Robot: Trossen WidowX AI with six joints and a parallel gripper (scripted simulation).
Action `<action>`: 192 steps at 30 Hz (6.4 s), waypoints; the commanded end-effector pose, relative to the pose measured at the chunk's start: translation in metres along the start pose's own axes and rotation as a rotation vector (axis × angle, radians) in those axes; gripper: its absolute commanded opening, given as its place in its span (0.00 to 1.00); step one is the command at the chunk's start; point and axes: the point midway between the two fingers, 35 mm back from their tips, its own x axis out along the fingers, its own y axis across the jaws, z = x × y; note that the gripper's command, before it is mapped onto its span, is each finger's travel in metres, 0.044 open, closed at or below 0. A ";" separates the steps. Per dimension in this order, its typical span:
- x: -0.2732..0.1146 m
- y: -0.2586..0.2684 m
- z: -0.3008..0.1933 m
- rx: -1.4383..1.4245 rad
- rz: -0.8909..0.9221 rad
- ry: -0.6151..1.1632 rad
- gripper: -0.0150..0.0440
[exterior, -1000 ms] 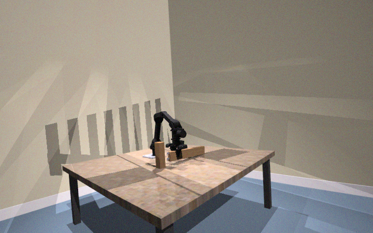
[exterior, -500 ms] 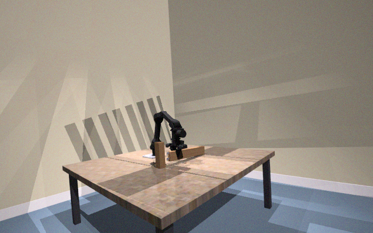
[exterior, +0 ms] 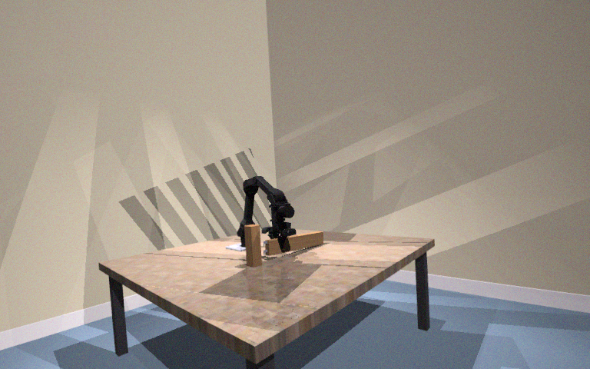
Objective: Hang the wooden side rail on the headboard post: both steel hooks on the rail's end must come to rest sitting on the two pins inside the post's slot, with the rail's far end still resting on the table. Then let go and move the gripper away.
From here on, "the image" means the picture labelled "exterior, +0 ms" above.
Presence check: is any light wooden board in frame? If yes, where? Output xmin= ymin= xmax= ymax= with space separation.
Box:
xmin=264 ymin=231 xmax=323 ymax=256

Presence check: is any brown wooden post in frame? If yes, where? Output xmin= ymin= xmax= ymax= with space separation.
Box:
xmin=244 ymin=224 xmax=262 ymax=267

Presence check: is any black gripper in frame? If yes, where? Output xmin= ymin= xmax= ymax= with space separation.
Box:
xmin=261 ymin=217 xmax=296 ymax=249

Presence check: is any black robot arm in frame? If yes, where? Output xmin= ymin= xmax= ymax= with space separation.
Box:
xmin=237 ymin=176 xmax=294 ymax=248

